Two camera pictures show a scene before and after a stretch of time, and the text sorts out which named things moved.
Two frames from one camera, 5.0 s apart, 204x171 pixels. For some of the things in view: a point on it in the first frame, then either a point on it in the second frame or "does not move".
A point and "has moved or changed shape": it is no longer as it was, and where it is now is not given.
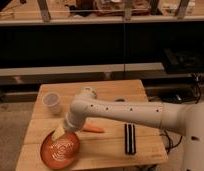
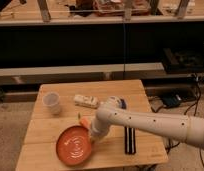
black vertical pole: x=123 y=50 does not move
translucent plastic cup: x=51 y=103 does not move
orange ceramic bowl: x=62 y=153 has moved or changed shape
